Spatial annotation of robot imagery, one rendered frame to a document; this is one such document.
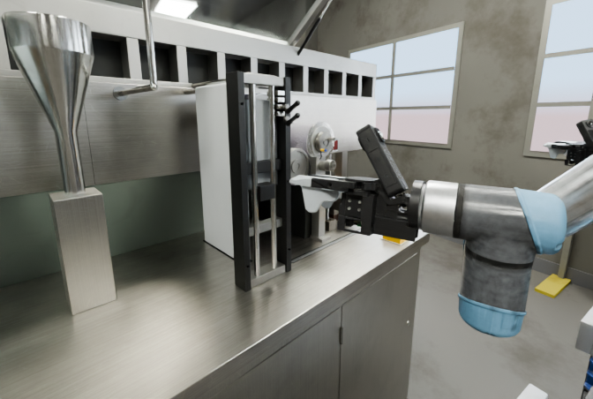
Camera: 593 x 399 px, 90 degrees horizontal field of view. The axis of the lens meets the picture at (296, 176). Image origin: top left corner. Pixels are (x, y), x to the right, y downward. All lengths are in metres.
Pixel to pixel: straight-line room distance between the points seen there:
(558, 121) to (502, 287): 2.81
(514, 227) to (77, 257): 0.82
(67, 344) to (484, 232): 0.77
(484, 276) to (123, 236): 1.00
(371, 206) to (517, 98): 2.95
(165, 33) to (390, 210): 0.93
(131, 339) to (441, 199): 0.64
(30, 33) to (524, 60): 3.24
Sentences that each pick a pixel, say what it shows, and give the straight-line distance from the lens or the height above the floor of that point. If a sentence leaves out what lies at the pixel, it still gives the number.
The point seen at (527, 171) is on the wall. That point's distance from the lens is 3.32.
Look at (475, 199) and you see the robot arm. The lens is 0.43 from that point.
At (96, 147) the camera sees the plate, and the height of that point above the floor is 1.25.
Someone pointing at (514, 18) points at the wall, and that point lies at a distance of 3.48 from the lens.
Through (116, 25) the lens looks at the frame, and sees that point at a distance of 1.12.
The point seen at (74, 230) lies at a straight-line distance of 0.82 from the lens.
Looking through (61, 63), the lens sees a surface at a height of 1.44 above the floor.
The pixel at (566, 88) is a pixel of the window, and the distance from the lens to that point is 3.22.
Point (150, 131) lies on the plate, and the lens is 1.10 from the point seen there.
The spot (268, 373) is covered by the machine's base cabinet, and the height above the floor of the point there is 0.77.
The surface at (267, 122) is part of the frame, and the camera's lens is 0.79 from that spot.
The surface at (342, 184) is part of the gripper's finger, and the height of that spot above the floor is 1.24.
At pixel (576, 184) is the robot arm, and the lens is 0.57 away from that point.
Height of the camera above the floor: 1.34
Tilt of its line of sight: 12 degrees down
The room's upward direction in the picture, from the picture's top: straight up
